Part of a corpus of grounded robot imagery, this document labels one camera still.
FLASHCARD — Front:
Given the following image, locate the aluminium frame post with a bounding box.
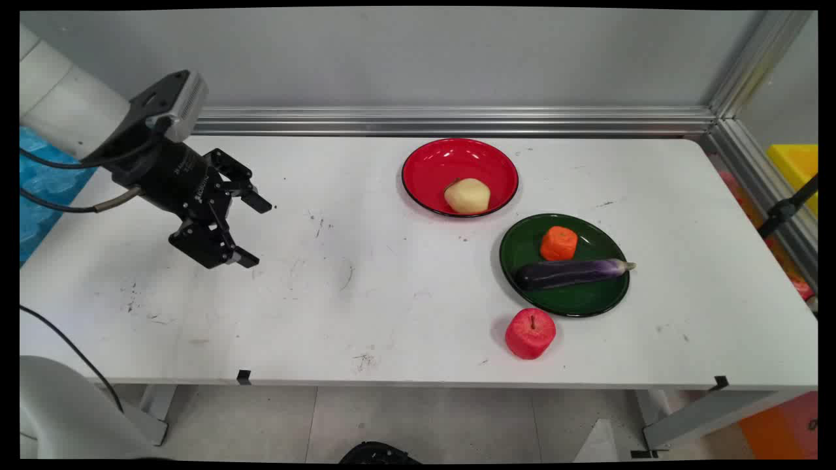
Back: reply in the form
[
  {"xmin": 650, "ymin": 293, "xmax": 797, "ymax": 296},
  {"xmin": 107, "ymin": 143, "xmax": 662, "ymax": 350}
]
[{"xmin": 708, "ymin": 10, "xmax": 814, "ymax": 119}]

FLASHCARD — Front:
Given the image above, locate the black round object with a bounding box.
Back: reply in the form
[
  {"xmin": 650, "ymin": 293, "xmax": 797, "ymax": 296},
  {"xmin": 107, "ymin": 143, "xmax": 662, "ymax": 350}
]
[{"xmin": 338, "ymin": 441, "xmax": 423, "ymax": 465}]

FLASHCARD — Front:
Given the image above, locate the red bowl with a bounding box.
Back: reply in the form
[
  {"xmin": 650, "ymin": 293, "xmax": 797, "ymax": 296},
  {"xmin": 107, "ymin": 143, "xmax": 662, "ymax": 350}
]
[{"xmin": 401, "ymin": 138, "xmax": 520, "ymax": 218}]

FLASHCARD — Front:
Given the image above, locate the black clamp stand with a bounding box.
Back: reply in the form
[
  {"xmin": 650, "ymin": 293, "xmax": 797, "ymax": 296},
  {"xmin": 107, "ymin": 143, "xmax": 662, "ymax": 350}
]
[{"xmin": 757, "ymin": 173, "xmax": 818, "ymax": 240}]

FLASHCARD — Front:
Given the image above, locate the red apple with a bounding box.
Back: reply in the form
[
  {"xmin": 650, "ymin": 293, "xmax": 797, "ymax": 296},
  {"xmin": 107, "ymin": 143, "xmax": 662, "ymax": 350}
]
[{"xmin": 504, "ymin": 308, "xmax": 557, "ymax": 360}]

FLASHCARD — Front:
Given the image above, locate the purple eggplant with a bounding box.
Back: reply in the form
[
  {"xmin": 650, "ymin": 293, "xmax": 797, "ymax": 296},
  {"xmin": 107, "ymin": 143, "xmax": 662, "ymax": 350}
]
[{"xmin": 515, "ymin": 258, "xmax": 637, "ymax": 292}]

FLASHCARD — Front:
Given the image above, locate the long aluminium frame rail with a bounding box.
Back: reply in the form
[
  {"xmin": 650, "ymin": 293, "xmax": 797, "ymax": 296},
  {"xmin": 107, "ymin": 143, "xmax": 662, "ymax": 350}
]
[{"xmin": 192, "ymin": 106, "xmax": 719, "ymax": 138}]

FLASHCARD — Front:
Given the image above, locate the black trailing cable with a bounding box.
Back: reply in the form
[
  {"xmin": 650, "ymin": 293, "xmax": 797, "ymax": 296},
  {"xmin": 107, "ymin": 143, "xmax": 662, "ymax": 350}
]
[{"xmin": 20, "ymin": 305, "xmax": 125, "ymax": 413}]

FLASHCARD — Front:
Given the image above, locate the thin black camera cable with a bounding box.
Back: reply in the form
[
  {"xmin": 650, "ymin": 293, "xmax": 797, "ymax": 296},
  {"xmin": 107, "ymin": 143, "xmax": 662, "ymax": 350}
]
[{"xmin": 20, "ymin": 134, "xmax": 161, "ymax": 171}]

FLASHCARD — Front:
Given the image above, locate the black cable with silver plug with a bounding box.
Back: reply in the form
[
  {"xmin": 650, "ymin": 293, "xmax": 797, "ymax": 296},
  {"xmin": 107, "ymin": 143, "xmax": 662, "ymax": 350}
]
[{"xmin": 20, "ymin": 185, "xmax": 143, "ymax": 214}]

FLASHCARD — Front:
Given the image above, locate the orange carrot chunk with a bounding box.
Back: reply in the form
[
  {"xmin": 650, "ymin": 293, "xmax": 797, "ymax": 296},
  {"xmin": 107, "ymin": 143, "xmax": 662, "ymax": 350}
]
[{"xmin": 539, "ymin": 226, "xmax": 579, "ymax": 262}]

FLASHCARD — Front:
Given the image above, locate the pale yellow potato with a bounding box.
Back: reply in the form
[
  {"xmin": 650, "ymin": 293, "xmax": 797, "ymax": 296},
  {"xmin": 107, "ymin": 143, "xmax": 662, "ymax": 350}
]
[{"xmin": 444, "ymin": 178, "xmax": 492, "ymax": 215}]

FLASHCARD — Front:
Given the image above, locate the orange box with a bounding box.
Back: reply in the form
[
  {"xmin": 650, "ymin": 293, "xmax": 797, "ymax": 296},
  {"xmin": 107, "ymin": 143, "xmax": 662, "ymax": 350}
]
[{"xmin": 737, "ymin": 391, "xmax": 818, "ymax": 460}]

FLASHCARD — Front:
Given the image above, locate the blue bubble wrap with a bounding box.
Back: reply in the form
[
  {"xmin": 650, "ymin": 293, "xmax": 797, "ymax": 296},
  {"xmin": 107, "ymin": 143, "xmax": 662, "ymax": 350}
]
[{"xmin": 20, "ymin": 126, "xmax": 100, "ymax": 266}]

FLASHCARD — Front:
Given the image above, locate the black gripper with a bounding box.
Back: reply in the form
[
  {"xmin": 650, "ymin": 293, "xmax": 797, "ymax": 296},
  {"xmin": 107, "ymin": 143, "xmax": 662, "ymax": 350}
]
[{"xmin": 111, "ymin": 139, "xmax": 273, "ymax": 270}]

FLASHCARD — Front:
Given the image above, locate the dark green plate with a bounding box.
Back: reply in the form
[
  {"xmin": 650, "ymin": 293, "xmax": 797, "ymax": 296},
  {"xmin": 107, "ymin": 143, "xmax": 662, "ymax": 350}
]
[{"xmin": 499, "ymin": 213, "xmax": 631, "ymax": 319}]

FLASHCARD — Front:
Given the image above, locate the red item behind rail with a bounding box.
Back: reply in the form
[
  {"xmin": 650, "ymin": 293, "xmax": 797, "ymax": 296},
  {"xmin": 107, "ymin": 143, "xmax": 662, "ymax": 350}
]
[{"xmin": 788, "ymin": 273, "xmax": 816, "ymax": 302}]

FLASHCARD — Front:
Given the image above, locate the slanted aluminium frame rail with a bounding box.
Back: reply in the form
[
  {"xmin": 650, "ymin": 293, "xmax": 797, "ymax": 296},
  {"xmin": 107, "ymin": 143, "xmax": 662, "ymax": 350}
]
[{"xmin": 700, "ymin": 117, "xmax": 818, "ymax": 291}]

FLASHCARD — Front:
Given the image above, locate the white short table leg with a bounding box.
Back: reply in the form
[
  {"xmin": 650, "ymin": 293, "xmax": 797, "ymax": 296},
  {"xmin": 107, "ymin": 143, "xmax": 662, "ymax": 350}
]
[{"xmin": 121, "ymin": 384, "xmax": 178, "ymax": 447}]

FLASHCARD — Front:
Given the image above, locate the white long table leg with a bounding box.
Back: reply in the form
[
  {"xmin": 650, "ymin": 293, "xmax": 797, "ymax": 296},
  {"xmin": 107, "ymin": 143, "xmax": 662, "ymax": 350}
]
[{"xmin": 630, "ymin": 389, "xmax": 805, "ymax": 459}]

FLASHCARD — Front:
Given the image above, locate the yellow plastic box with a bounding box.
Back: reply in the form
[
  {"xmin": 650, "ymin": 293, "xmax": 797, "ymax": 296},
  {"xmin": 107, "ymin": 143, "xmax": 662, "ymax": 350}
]
[{"xmin": 765, "ymin": 143, "xmax": 818, "ymax": 217}]

